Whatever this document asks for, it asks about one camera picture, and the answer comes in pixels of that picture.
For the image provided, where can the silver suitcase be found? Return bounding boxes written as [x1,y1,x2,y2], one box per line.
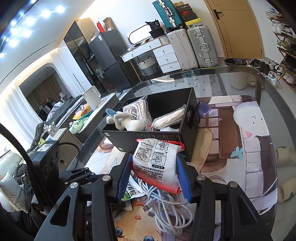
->
[187,25,218,68]

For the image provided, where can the white plush rabbit toy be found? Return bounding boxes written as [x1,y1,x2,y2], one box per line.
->
[105,108,146,132]

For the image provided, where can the green snack packet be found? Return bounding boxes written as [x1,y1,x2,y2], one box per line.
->
[121,176,145,201]

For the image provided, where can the bagged white rope bundle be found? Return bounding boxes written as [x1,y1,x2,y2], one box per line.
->
[122,98,153,127]

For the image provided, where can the black handbag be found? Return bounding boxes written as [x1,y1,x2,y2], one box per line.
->
[145,20,165,39]

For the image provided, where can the teal suitcase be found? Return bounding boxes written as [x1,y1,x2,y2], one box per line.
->
[152,0,184,31]

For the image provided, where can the white drawer desk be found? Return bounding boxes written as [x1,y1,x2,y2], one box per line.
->
[121,35,181,74]

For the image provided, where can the white charging cable coil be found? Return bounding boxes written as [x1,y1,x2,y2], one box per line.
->
[137,179,197,236]

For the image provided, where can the red white wipes pack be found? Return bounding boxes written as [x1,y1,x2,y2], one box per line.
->
[132,138,185,194]

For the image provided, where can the black cable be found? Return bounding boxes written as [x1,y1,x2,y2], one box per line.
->
[0,122,80,209]

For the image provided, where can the white bubble wrap piece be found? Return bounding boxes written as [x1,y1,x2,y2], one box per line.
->
[159,126,179,132]

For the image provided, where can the black storage box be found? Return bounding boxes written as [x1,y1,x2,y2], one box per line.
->
[101,88,200,161]

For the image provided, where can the black refrigerator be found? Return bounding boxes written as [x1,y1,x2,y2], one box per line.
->
[89,30,140,92]

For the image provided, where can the anime printed desk mat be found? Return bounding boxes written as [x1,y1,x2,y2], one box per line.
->
[85,94,278,241]

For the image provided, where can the stack of shoe boxes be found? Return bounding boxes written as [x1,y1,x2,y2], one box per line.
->
[174,1,202,27]

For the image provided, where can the grey white laundry basket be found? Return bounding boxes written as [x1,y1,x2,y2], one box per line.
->
[137,56,159,76]

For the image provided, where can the white suitcase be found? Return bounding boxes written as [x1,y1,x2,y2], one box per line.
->
[167,29,199,71]

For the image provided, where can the wooden shoe rack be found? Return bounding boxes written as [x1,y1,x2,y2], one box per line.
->
[265,8,295,88]

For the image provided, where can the oval mirror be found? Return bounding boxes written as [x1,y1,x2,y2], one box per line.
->
[127,24,152,45]

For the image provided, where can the grey side cabinet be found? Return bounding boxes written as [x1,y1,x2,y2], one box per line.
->
[46,93,119,144]

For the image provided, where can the white electric kettle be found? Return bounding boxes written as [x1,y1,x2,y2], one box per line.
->
[82,86,102,109]

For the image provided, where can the wooden door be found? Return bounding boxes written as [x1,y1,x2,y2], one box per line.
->
[205,0,264,59]

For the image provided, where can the black dark glass cabinet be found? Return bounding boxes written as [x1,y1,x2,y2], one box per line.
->
[64,18,107,96]

